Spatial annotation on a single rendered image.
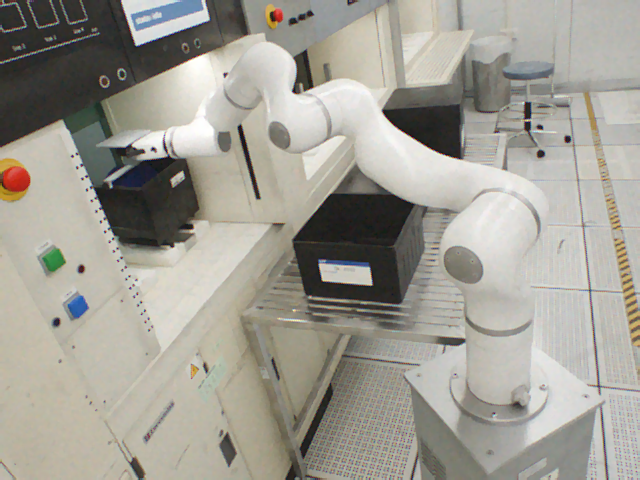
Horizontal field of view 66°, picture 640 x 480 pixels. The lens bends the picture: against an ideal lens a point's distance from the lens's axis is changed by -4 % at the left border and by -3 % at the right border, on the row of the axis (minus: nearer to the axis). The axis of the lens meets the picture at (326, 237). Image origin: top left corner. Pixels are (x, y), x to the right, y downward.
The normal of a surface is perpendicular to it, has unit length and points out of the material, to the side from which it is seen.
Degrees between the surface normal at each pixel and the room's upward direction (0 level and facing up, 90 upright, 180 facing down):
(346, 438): 0
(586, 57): 90
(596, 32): 90
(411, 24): 90
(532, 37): 90
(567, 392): 0
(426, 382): 0
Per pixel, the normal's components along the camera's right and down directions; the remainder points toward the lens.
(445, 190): 0.24, 0.64
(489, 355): -0.54, 0.50
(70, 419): 0.92, 0.04
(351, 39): -0.35, 0.52
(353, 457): -0.18, -0.85
